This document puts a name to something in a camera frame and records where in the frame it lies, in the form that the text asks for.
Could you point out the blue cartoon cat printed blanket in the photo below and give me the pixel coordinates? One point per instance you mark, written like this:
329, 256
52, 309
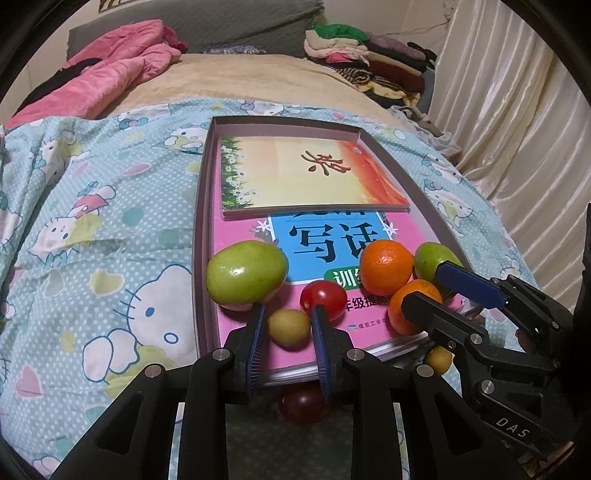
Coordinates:
115, 258

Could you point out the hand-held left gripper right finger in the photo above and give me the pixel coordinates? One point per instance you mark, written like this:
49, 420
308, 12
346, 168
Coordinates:
321, 350

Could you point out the stack of folded clothes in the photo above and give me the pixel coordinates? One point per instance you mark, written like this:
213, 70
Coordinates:
369, 60

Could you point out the red cherry tomato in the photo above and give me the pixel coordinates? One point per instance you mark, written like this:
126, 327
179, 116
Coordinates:
325, 297
302, 401

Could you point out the beige fleece blanket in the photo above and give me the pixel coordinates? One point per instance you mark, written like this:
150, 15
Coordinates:
254, 78

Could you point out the small green jujube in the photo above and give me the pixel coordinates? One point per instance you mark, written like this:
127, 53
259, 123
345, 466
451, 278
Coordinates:
429, 258

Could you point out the black garment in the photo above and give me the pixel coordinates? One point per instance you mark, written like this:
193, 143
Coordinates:
69, 69

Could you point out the white satin curtain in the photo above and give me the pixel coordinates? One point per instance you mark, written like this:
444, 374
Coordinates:
508, 115

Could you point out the yellow-brown longan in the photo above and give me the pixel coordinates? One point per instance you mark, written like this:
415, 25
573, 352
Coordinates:
289, 326
438, 360

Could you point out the crumpled grey white cloth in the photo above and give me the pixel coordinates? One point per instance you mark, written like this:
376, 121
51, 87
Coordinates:
425, 129

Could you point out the pink exercise book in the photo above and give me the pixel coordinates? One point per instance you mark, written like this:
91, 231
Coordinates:
295, 364

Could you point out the pink quilt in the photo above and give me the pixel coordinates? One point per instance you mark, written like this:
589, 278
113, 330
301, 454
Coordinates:
115, 69

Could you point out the grey cardboard box tray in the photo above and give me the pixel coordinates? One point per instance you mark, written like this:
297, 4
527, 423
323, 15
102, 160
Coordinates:
205, 230

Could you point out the orange green cover booklet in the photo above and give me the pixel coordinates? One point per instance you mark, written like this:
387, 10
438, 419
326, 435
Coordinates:
277, 175

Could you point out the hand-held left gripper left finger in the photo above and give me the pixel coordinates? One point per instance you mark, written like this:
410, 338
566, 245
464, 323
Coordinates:
256, 350

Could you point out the large green jujube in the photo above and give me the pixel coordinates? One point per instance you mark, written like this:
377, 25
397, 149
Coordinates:
247, 272

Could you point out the mandarin orange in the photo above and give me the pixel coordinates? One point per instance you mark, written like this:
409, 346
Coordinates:
386, 267
408, 302

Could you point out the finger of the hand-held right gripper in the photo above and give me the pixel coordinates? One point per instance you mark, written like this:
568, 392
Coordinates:
434, 318
471, 284

